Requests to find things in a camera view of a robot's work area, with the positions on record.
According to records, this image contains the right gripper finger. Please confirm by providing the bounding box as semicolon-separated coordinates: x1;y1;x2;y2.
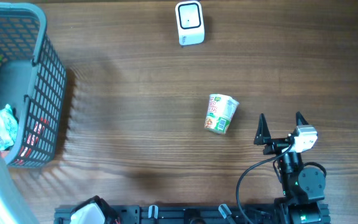
296;111;308;126
254;113;272;145

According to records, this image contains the instant noodle cup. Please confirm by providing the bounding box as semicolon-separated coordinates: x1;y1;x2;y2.
204;93;239;134

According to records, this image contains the light teal snack packet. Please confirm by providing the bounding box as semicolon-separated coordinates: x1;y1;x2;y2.
0;104;19;151

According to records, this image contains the red snack bar wrapper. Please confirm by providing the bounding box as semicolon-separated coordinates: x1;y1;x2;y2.
0;150;10;158

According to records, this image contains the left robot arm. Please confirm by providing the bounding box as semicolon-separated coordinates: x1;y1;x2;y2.
0;156;121;224

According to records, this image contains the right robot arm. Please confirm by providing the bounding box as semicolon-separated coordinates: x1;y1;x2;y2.
254;112;326;223

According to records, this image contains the white barcode scanner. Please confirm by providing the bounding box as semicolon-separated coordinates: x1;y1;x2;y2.
175;1;205;46

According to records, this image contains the grey plastic shopping basket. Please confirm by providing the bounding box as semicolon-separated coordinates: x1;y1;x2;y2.
0;2;67;168

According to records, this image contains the black mounting rail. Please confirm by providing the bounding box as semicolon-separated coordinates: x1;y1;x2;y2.
53;203;331;224

